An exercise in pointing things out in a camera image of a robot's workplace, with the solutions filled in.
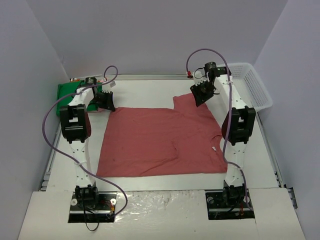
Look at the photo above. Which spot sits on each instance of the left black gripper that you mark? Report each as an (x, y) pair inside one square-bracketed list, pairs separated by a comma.
[(104, 100)]

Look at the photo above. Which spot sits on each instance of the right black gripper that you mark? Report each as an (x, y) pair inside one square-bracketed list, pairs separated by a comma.
[(200, 92)]

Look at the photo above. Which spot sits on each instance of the red t shirt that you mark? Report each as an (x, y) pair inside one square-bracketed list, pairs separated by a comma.
[(144, 142)]

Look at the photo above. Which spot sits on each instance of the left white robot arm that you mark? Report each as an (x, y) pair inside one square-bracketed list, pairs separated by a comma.
[(76, 129)]

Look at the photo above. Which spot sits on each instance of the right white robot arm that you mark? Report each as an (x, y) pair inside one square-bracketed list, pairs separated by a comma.
[(236, 128)]

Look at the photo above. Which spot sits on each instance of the pink folded t shirt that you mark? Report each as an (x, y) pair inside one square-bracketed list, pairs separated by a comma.
[(100, 109)]

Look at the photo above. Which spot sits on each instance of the white plastic basket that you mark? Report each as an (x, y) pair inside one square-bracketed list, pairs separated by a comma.
[(247, 83)]

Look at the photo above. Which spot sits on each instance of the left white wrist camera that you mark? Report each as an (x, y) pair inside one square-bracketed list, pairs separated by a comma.
[(107, 88)]

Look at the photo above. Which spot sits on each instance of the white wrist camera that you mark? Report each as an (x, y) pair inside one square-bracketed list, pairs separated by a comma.
[(107, 88), (199, 77)]

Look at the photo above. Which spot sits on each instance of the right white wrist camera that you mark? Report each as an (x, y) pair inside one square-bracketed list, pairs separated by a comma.
[(199, 77)]

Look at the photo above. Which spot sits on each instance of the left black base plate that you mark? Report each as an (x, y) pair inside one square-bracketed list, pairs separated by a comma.
[(100, 212)]

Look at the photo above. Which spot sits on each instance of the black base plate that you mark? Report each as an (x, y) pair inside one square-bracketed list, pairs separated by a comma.
[(221, 208), (100, 212)]

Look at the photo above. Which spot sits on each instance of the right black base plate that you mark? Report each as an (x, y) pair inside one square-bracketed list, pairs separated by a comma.
[(221, 208)]

